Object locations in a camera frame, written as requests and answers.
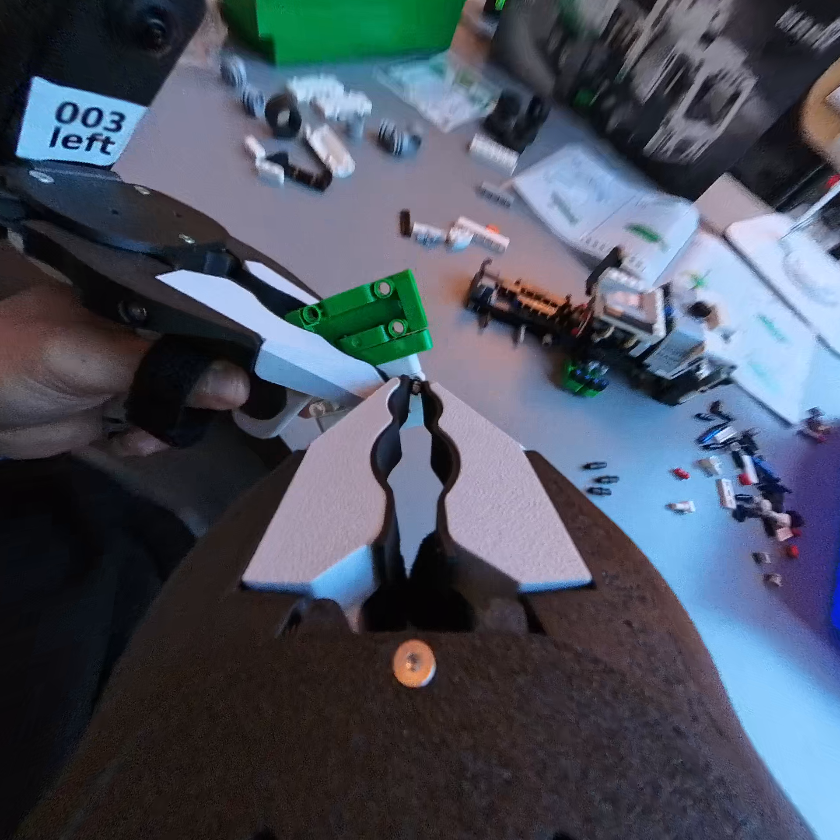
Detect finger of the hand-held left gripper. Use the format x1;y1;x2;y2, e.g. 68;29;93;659
243;259;315;311
156;269;429;409

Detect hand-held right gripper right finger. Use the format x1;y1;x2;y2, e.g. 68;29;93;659
423;381;593;634

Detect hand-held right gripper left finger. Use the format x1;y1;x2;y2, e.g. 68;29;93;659
243;377;403;634

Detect green lego beam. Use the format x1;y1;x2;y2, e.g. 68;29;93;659
285;269;434;367

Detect white lego beam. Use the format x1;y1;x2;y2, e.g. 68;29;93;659
449;217;512;254

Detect green lego subassembly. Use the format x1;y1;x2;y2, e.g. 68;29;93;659
563;360;610;399

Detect scattered white black lego parts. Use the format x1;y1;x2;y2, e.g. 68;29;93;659
220;52;422;193

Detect white lego truck model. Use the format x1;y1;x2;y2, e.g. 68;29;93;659
465;246;737;406

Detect pile of small lego pieces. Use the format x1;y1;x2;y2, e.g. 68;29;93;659
692;400;839;589

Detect white lego plate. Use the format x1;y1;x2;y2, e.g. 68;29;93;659
468;133;521;175

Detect black lego set box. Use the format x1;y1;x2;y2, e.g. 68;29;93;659
492;0;840;202

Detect person's left hand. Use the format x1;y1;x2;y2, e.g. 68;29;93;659
0;281;253;460

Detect green white sticker sheet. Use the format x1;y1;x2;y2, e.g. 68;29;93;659
377;52;504;133

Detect green plastic bin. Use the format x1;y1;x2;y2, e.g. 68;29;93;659
220;0;468;67

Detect open instruction booklet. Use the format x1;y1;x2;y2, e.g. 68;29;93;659
512;143;701;265

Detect white stand base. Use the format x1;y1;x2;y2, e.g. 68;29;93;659
725;213;840;311

